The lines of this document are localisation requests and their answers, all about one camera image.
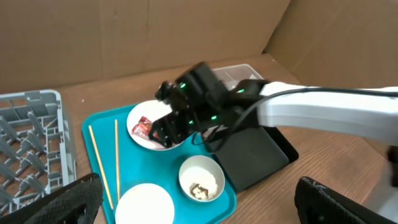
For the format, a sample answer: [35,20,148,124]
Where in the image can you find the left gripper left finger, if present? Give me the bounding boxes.
[1,173,103,224]

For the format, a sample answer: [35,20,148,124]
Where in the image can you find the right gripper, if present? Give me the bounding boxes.
[148,80,212,149]

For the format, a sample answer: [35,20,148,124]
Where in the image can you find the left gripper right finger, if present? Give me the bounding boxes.
[294,177,396,224]

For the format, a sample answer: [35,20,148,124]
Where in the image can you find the wooden chopstick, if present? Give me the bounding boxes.
[114,119,121,202]
[88,125,114,210]

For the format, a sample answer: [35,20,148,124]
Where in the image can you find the large white plate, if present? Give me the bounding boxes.
[126,100,182,151]

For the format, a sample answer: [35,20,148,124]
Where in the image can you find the red snack wrapper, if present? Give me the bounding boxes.
[131,116,159,140]

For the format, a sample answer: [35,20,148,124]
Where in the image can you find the white cup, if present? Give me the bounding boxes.
[114,183,175,224]

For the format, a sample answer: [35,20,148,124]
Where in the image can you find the grey-green bowl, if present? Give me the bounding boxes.
[178,155,226,203]

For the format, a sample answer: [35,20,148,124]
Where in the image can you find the rice and food leftovers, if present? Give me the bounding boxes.
[183,167,218,201]

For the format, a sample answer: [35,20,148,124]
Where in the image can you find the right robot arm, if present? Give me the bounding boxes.
[148,62,397,147]

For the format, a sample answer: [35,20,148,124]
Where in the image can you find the grey dishwasher rack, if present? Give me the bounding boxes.
[1,90,77,217]

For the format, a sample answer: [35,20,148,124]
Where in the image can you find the clear plastic bin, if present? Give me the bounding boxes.
[212,63,262,90]

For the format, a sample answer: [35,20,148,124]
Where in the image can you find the black tray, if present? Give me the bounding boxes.
[213,127,299,192]

